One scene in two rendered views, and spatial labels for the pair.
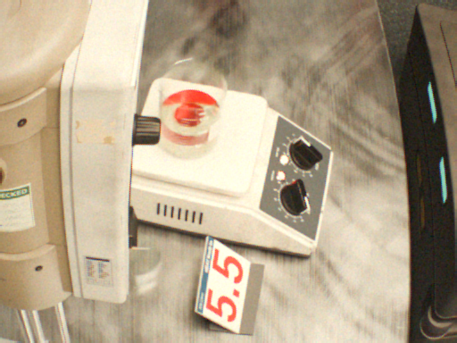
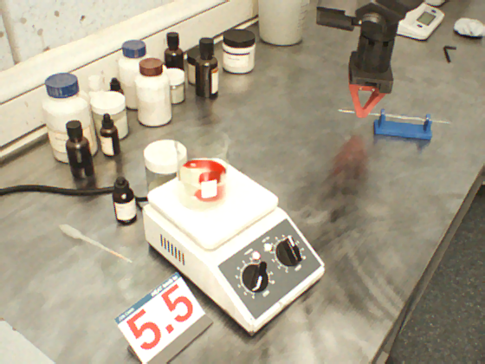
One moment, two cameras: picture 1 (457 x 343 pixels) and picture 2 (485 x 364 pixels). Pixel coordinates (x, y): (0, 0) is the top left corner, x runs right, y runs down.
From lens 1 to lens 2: 64 cm
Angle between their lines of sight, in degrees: 31
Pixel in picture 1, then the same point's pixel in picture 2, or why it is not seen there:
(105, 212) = not seen: outside the picture
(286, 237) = (231, 302)
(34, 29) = not seen: outside the picture
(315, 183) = (287, 278)
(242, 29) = (328, 176)
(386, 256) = not seen: outside the picture
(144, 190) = (152, 219)
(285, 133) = (282, 231)
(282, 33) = (356, 188)
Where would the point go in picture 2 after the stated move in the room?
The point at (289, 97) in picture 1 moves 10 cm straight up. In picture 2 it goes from (326, 227) to (337, 172)
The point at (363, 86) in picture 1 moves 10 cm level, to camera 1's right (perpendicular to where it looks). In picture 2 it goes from (398, 243) to (467, 282)
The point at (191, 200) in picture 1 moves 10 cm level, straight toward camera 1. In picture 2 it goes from (177, 238) to (109, 289)
